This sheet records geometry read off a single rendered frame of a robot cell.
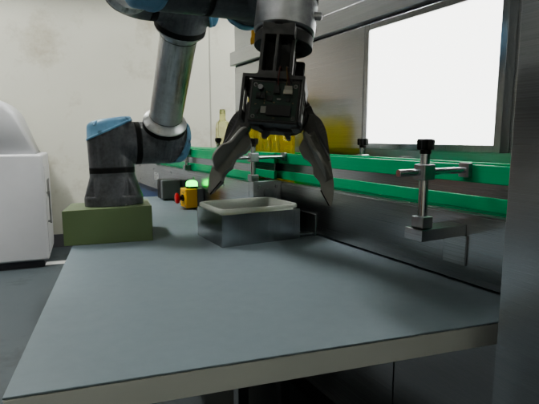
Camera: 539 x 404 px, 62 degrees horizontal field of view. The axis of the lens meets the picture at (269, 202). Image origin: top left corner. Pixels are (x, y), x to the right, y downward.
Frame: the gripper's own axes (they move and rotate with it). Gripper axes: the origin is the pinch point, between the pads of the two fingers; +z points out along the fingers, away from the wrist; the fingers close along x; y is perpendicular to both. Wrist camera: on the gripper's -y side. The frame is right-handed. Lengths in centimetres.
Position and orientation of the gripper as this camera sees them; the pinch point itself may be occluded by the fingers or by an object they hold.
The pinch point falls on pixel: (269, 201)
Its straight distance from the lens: 56.4
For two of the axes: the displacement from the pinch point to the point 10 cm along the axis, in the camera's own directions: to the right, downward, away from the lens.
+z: -1.0, 9.9, -0.4
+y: -1.3, -0.5, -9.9
